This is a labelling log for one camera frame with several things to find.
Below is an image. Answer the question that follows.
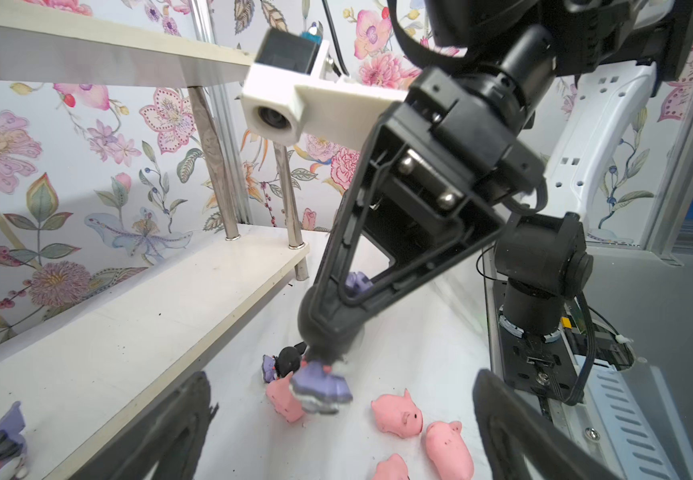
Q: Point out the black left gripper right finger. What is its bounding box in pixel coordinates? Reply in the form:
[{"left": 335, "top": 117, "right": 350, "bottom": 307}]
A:
[{"left": 472, "top": 370, "right": 615, "bottom": 480}]

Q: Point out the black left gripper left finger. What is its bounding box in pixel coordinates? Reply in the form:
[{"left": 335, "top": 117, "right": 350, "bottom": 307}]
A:
[{"left": 72, "top": 371, "right": 218, "bottom": 479}]

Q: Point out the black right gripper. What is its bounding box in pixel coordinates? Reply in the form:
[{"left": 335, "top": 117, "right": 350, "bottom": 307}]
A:
[{"left": 298, "top": 24, "right": 555, "bottom": 360}]

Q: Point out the pink pig toy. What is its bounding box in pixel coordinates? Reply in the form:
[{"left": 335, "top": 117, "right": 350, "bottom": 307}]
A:
[
  {"left": 372, "top": 454, "right": 409, "bottom": 480},
  {"left": 266, "top": 372, "right": 306, "bottom": 423},
  {"left": 370, "top": 389, "right": 423, "bottom": 439},
  {"left": 424, "top": 421, "right": 474, "bottom": 480}
]

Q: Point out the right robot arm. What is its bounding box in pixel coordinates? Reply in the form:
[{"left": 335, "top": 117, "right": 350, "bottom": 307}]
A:
[{"left": 298, "top": 1, "right": 693, "bottom": 364}]

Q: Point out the white two-tier shelf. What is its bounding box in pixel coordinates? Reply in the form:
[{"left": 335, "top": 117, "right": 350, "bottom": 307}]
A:
[{"left": 0, "top": 1, "right": 308, "bottom": 479}]

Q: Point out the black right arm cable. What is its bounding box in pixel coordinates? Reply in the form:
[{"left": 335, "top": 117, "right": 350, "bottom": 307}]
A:
[{"left": 474, "top": 245, "right": 635, "bottom": 406}]

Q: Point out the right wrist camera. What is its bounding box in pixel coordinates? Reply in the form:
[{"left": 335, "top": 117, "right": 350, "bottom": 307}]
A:
[{"left": 240, "top": 29, "right": 406, "bottom": 150}]

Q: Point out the aluminium corner post right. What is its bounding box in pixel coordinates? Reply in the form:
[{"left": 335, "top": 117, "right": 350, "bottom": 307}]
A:
[{"left": 190, "top": 0, "right": 252, "bottom": 225}]

